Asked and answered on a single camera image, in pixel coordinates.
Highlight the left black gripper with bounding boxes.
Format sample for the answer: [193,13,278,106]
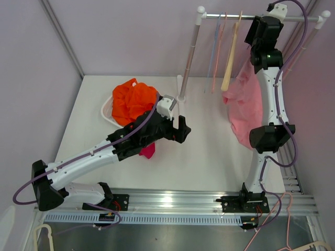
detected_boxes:
[141,106,190,149]

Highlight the magenta t shirt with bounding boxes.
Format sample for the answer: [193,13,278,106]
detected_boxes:
[139,143,155,159]

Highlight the blue wire hanger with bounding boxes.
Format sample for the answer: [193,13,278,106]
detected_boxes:
[204,12,223,93]

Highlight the beige wooden hanger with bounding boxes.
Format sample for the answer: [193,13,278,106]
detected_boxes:
[221,11,243,92]

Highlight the orange t shirt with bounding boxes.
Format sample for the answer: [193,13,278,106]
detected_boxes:
[111,78,158,127]

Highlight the pink t shirt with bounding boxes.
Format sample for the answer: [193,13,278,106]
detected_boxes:
[222,60,263,150]

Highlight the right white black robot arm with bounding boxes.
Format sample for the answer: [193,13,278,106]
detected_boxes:
[238,15,295,212]

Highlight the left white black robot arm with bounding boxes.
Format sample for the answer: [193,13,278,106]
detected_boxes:
[31,111,191,211]

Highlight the pink hanger on floor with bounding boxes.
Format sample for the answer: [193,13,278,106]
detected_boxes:
[243,192,294,251]

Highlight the beige hanger bottom left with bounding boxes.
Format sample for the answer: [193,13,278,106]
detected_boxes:
[32,223,55,251]

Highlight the beige hanger bottom right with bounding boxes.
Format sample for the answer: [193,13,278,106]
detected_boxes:
[283,241,333,251]

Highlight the metal clothes rack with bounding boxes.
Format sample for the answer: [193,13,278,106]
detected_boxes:
[176,6,331,104]

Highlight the white plastic laundry basket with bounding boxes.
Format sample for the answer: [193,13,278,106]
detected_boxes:
[100,95,122,129]

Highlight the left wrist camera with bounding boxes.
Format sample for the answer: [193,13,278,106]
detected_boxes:
[156,95,177,120]

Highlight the pink wire hanger on rack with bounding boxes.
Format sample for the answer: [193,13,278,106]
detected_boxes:
[211,17,227,94]

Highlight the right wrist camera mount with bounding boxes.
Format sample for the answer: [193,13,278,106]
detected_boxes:
[267,3,287,21]

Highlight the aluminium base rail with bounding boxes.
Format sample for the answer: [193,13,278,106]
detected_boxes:
[33,187,320,218]

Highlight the white cable duct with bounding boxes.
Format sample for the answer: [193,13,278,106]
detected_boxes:
[44,212,242,226]

